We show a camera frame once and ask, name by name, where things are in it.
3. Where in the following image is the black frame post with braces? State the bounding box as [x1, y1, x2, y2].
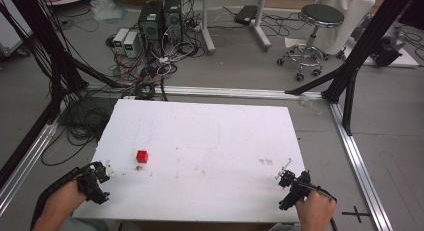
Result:
[284, 0, 420, 137]

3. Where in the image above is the round black chrome stool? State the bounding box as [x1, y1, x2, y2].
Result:
[276, 3, 346, 83]

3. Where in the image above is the aluminium floor rail frame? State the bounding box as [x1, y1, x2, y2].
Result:
[0, 84, 394, 231]

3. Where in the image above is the red cube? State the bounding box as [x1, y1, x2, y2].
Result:
[135, 149, 150, 164]

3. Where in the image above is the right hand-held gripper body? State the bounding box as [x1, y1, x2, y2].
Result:
[278, 179, 315, 212]

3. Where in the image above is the tangle of floor cables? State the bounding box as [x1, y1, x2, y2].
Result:
[40, 0, 208, 167]

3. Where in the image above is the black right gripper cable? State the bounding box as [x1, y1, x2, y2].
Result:
[309, 184, 340, 231]

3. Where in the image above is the white bench power supply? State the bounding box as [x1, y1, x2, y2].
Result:
[122, 30, 140, 59]
[112, 27, 130, 55]

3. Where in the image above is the person's right hand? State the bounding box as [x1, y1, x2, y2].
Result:
[294, 188, 337, 231]

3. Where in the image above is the black frame post with cables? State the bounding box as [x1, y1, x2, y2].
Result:
[0, 0, 128, 189]

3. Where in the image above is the black left arm strap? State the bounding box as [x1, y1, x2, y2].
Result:
[29, 166, 82, 231]

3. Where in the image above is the black device on white board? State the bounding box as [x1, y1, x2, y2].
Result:
[345, 22, 420, 69]

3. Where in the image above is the clear plastic bag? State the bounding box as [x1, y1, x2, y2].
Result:
[89, 0, 129, 23]

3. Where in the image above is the slim black computer tower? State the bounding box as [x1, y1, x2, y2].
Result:
[163, 0, 184, 45]

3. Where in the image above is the white stand leg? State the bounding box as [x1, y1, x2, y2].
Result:
[250, 0, 273, 53]
[200, 0, 217, 56]

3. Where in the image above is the flat black box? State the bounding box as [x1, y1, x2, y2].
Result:
[233, 4, 259, 26]

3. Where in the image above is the person's left hand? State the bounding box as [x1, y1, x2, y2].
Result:
[39, 180, 89, 231]

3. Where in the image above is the person's grey clothing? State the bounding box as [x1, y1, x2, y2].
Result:
[65, 218, 136, 231]

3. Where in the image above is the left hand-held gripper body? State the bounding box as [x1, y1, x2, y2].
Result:
[76, 166, 111, 206]

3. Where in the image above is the large black computer tower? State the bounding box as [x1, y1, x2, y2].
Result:
[137, 0, 165, 58]

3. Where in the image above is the white cloth-covered furniture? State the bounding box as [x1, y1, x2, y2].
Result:
[313, 0, 377, 57]

